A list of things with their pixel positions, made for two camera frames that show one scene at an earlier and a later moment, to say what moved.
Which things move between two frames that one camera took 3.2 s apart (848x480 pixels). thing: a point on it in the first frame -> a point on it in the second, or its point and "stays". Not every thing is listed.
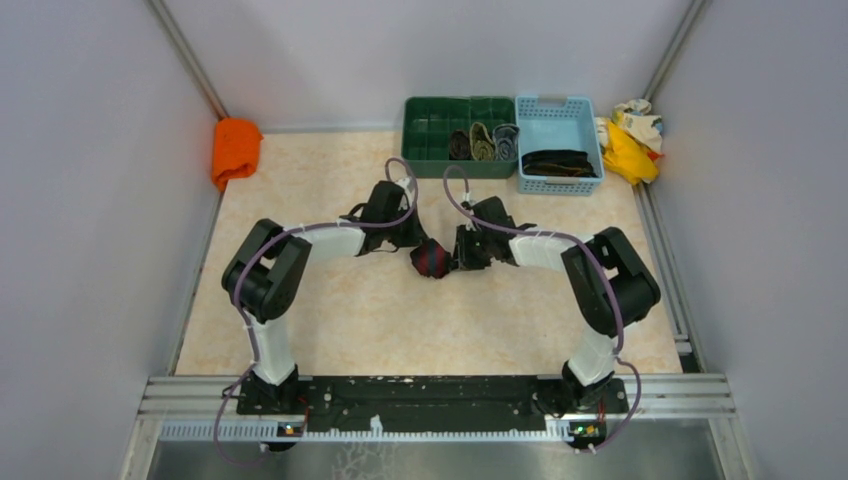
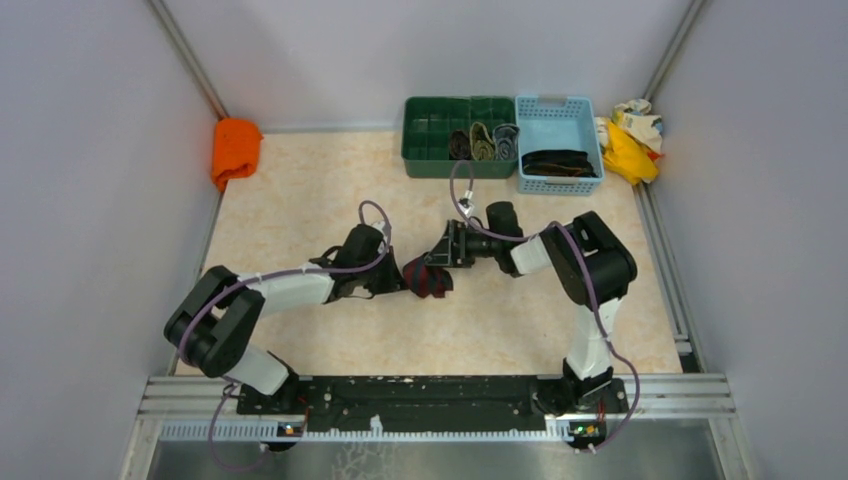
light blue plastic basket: x=557 y=123 stays
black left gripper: x=416 y=235 -> x=394 y=279
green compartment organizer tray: x=428 y=123 stays
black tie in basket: x=558 y=163 stays
